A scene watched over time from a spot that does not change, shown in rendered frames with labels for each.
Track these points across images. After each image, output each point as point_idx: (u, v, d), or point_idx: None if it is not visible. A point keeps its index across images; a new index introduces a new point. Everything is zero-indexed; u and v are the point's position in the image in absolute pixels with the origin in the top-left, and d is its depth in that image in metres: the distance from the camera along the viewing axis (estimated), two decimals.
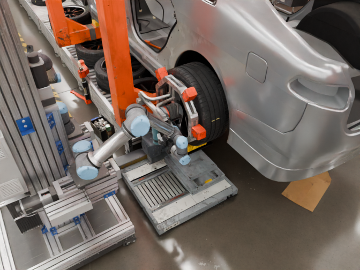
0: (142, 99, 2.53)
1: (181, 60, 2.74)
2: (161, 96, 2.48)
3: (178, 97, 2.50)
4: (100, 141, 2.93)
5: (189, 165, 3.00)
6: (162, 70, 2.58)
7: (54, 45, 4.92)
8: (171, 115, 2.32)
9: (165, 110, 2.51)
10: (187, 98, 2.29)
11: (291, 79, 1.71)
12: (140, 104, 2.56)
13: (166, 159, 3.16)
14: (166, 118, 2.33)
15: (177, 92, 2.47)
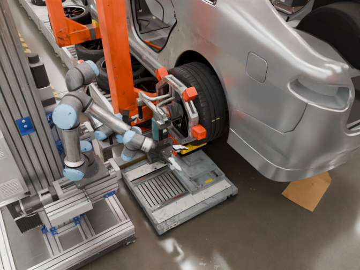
0: (142, 99, 2.53)
1: (181, 60, 2.74)
2: (161, 96, 2.48)
3: (178, 97, 2.51)
4: (100, 141, 2.93)
5: (189, 165, 3.00)
6: (162, 70, 2.58)
7: (54, 45, 4.92)
8: (171, 115, 2.32)
9: (165, 110, 2.51)
10: (187, 98, 2.30)
11: (291, 79, 1.71)
12: (140, 104, 2.56)
13: None
14: (166, 118, 2.33)
15: (177, 92, 2.47)
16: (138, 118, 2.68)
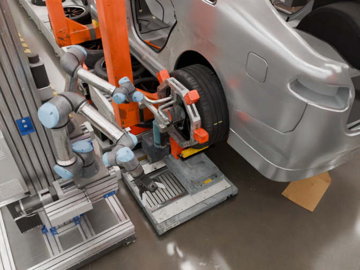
0: (144, 102, 2.50)
1: (181, 60, 2.74)
2: (163, 99, 2.45)
3: (180, 99, 2.48)
4: (100, 141, 2.93)
5: (191, 168, 2.97)
6: (164, 73, 2.55)
7: (54, 45, 4.92)
8: (173, 118, 2.29)
9: (167, 113, 2.48)
10: (189, 102, 2.27)
11: (291, 79, 1.71)
12: (141, 106, 2.53)
13: (165, 159, 3.16)
14: (167, 121, 2.30)
15: (179, 95, 2.44)
16: (139, 121, 2.65)
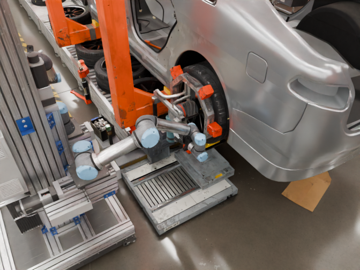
0: (158, 97, 2.55)
1: (181, 60, 2.74)
2: (177, 94, 2.50)
3: (193, 95, 2.53)
4: (100, 141, 2.93)
5: (202, 163, 3.03)
6: (177, 68, 2.60)
7: (54, 45, 4.92)
8: (188, 113, 2.35)
9: (181, 107, 2.53)
10: (204, 96, 2.32)
11: (291, 79, 1.71)
12: (155, 102, 2.59)
13: (176, 155, 3.21)
14: (182, 115, 2.35)
15: (193, 90, 2.49)
16: None
